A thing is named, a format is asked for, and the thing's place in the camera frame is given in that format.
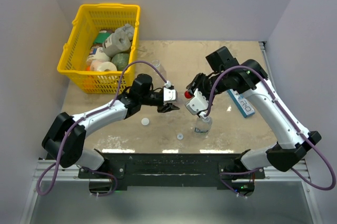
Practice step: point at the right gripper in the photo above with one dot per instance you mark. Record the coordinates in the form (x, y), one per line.
(197, 82)

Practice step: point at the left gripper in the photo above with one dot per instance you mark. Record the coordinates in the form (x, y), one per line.
(167, 107)

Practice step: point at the red bottle cap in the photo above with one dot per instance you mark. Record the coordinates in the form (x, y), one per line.
(188, 95)

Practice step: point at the clear white bottle cap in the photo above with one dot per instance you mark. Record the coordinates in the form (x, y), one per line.
(180, 136)

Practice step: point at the clear labelled bottle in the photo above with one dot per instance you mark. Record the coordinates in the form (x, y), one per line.
(203, 126)

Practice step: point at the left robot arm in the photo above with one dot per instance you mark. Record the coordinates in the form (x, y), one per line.
(65, 139)

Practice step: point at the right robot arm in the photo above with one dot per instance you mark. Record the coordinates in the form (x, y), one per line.
(250, 80)

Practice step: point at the clear bottle lying near basket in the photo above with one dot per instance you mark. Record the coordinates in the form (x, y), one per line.
(157, 64)

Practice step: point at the blue white toothpaste box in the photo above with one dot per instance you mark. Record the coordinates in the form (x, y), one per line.
(242, 103)

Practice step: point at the green round fruit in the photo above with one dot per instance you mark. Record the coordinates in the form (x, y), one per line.
(120, 60)

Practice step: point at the grey paper roll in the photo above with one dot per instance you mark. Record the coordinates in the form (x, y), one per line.
(119, 41)

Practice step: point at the white tape roll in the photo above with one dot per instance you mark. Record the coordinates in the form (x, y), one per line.
(99, 66)

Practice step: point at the cream labelled container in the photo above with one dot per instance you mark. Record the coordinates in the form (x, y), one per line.
(97, 53)

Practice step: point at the green box in basket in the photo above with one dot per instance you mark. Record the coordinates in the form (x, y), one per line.
(101, 37)

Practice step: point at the yellow plastic basket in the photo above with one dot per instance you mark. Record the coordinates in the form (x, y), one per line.
(89, 20)

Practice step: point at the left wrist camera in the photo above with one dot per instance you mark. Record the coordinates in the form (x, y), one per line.
(169, 95)

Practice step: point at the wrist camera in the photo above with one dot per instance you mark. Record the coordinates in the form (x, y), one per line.
(169, 95)
(198, 104)

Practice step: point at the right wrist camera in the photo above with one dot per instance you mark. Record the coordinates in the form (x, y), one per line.
(198, 104)

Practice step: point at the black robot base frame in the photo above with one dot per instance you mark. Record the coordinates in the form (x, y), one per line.
(123, 170)

